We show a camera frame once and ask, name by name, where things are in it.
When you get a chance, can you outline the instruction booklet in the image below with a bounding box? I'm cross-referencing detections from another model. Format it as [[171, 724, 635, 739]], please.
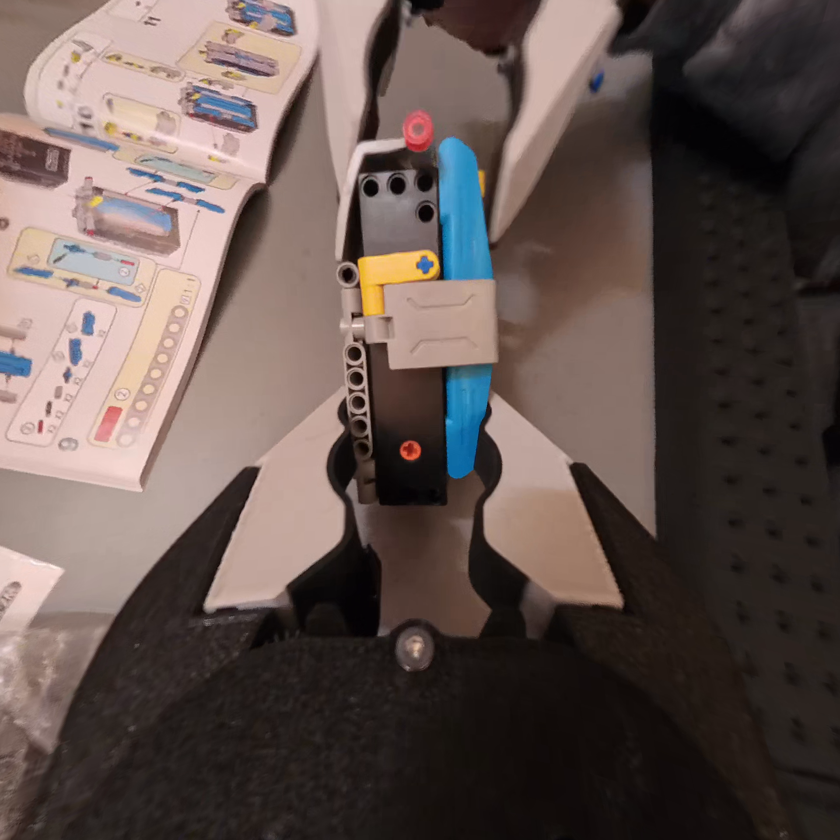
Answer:
[[0, 0, 322, 493]]

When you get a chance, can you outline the black perforated board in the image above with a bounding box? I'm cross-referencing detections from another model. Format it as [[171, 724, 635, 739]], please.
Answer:
[[651, 52, 840, 840]]

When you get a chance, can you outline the person's right hand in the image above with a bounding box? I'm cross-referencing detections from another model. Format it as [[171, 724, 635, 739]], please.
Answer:
[[427, 0, 547, 58]]

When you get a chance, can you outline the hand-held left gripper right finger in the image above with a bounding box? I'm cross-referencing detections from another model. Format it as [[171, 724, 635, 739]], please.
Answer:
[[468, 390, 626, 613]]

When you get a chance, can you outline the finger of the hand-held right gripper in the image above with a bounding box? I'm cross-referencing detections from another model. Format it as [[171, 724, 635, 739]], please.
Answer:
[[487, 0, 623, 245], [317, 0, 403, 194]]

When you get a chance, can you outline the grey blue toy brick model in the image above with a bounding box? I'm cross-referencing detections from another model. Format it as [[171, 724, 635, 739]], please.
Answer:
[[333, 110, 501, 509]]

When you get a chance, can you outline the blue sticker sheet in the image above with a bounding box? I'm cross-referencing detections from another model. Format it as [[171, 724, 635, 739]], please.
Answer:
[[0, 546, 66, 635]]

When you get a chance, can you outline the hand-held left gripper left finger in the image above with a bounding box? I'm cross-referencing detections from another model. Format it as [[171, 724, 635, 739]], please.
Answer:
[[202, 387, 360, 616]]

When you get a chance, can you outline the clear plastic bag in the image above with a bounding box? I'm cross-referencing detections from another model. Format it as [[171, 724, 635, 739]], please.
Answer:
[[0, 620, 89, 759]]

